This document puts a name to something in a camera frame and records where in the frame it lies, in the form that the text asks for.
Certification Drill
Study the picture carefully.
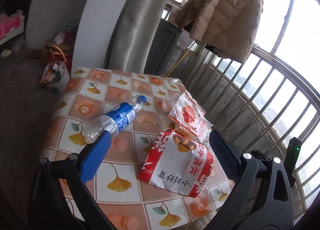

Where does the yellow handle broom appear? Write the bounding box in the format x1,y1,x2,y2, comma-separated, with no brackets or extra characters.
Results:
166,48,190,77

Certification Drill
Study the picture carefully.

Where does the grey curtain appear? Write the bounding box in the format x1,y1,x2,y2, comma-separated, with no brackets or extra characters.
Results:
107,0,185,73

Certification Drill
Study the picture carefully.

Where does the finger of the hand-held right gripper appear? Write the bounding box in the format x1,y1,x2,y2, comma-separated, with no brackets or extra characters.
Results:
251,149,275,168

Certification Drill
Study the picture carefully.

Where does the ginkgo print tablecloth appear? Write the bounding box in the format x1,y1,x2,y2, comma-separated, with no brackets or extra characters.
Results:
40,67,237,230

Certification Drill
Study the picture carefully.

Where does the clear red print zip bag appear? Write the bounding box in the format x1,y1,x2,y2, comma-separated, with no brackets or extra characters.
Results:
174,117,213,144
168,91,207,130

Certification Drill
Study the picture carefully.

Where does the beige puffer jacket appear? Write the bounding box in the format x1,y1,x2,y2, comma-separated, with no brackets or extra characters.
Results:
174,0,265,64

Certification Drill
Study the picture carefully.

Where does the white plastic bag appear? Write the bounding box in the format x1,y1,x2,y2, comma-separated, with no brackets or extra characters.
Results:
39,61,71,94

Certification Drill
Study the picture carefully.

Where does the blue label plastic bottle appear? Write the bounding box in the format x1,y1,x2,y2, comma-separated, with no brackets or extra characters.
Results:
82,95,147,143

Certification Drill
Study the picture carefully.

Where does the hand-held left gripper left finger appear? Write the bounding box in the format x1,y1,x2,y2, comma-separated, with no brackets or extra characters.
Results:
26,131,112,230

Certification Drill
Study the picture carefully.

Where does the metal balcony railing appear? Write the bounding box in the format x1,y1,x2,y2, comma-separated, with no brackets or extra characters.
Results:
160,0,320,208

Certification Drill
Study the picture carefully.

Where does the red white paper bag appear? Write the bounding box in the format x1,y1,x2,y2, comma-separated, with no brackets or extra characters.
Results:
137,129,215,198

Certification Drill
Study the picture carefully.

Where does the pink floral blanket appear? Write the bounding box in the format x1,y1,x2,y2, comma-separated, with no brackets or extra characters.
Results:
0,10,25,43

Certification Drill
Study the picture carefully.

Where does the clear plastic cup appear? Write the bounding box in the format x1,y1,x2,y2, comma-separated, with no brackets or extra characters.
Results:
162,94,181,114

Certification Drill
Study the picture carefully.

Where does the orange handle bag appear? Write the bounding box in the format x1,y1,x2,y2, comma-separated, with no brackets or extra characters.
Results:
44,41,74,71

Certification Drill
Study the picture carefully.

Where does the dark grey door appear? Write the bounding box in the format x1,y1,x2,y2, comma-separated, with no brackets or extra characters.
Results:
144,19,183,77

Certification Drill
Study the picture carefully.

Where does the pink white bundle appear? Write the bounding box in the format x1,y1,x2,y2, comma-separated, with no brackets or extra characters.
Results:
54,28,77,45

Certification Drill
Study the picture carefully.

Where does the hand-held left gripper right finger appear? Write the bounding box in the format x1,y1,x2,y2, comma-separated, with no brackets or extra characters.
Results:
206,129,294,230

